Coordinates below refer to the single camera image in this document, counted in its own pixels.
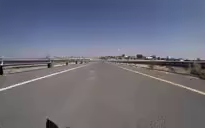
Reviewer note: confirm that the grey asphalt road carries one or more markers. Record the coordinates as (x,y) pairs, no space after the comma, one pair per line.
(100,96)

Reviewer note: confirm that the distant row of buildings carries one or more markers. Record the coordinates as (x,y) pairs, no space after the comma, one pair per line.
(139,56)

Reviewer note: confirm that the painted road edge line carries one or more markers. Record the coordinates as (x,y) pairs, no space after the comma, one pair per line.
(163,80)

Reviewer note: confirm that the white painted line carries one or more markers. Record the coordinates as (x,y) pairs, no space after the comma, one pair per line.
(36,79)

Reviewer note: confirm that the robot's own part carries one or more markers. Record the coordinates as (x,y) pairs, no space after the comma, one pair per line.
(51,124)

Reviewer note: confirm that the dry bush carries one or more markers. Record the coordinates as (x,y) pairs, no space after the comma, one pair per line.
(196,69)

